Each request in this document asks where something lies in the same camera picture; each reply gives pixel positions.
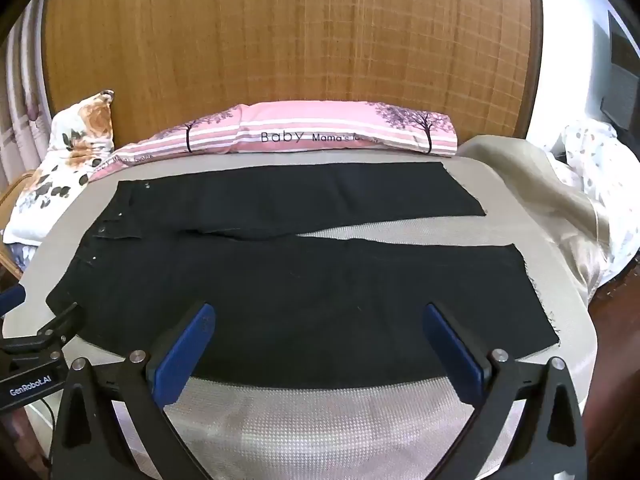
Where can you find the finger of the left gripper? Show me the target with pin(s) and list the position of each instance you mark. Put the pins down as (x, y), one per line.
(12, 298)

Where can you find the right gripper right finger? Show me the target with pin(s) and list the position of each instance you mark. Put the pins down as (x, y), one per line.
(549, 441)

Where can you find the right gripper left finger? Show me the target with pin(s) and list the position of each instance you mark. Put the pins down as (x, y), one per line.
(89, 443)

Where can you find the black pants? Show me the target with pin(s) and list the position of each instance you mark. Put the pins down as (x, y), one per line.
(295, 309)

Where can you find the wooden bedside chair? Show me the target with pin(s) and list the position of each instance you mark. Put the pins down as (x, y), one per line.
(7, 202)

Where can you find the pink curtain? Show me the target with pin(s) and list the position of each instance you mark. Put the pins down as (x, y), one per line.
(25, 112)

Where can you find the beige blanket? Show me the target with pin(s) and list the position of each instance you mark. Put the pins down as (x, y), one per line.
(567, 215)

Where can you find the pink striped baby pillow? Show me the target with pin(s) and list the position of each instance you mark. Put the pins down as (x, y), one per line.
(291, 127)

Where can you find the white dotted pillow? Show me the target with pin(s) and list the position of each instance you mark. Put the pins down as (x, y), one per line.
(599, 165)

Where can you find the wooden headboard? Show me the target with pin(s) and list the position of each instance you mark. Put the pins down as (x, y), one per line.
(169, 61)

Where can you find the dark wall television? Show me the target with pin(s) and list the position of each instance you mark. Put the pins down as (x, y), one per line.
(621, 97)

